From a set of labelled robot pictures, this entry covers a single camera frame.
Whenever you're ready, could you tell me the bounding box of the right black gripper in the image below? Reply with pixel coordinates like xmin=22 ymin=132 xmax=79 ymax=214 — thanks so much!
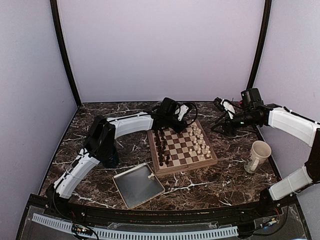
xmin=211 ymin=109 xmax=260 ymax=136

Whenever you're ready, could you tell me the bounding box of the wooden chess board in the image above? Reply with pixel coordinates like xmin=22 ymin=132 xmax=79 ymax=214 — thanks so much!
xmin=147 ymin=120 xmax=218 ymax=177

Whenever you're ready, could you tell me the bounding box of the white chess knight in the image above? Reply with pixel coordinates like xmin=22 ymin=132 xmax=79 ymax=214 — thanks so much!
xmin=201 ymin=141 xmax=207 ymax=149

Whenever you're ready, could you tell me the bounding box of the white chess rook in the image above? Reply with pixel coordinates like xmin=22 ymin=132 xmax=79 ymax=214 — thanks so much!
xmin=206 ymin=150 xmax=211 ymax=158

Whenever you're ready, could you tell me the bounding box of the metal tray wooden rim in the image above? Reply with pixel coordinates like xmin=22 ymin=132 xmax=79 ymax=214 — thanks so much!
xmin=112 ymin=163 xmax=165 ymax=210

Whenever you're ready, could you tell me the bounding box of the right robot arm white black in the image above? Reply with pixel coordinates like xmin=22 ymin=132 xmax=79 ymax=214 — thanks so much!
xmin=211 ymin=88 xmax=320 ymax=217

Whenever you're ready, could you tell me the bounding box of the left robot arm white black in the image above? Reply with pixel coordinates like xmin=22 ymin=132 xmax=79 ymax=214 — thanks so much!
xmin=46 ymin=97 xmax=196 ymax=218

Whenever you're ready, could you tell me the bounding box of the black chess pieces row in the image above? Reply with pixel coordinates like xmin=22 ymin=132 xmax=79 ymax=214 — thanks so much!
xmin=154 ymin=128 xmax=170 ymax=167

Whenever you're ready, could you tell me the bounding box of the cream white mug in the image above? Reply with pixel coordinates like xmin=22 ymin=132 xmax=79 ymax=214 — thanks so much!
xmin=244 ymin=140 xmax=272 ymax=174

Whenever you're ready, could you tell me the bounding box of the dark blue mug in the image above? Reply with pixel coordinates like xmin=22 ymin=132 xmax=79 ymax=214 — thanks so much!
xmin=101 ymin=146 xmax=119 ymax=169

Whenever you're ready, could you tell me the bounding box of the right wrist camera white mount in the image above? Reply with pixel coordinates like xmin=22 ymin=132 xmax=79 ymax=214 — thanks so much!
xmin=213 ymin=97 xmax=236 ymax=119

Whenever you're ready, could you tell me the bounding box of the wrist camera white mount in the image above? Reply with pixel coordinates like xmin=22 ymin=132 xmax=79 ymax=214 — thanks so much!
xmin=213 ymin=97 xmax=236 ymax=119
xmin=175 ymin=104 xmax=190 ymax=121

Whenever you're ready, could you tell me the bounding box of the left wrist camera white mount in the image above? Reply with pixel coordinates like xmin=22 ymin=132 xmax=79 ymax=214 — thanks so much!
xmin=175 ymin=104 xmax=190 ymax=121

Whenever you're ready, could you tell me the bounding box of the black front rail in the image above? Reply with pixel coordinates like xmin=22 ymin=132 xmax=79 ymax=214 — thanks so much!
xmin=56 ymin=202 xmax=261 ymax=225

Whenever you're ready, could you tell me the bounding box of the right black frame post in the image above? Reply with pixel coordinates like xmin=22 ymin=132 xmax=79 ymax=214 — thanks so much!
xmin=246 ymin=0 xmax=273 ymax=89

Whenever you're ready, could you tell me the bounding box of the black frame post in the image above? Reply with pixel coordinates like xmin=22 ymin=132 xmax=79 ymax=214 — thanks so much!
xmin=49 ymin=0 xmax=82 ymax=108
xmin=246 ymin=0 xmax=273 ymax=89

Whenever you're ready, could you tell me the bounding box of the white slotted cable duct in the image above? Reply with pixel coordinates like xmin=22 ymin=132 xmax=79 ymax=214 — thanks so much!
xmin=31 ymin=213 xmax=239 ymax=240

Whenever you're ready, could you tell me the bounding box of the left black frame post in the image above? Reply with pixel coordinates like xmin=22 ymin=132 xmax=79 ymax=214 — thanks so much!
xmin=49 ymin=0 xmax=82 ymax=108

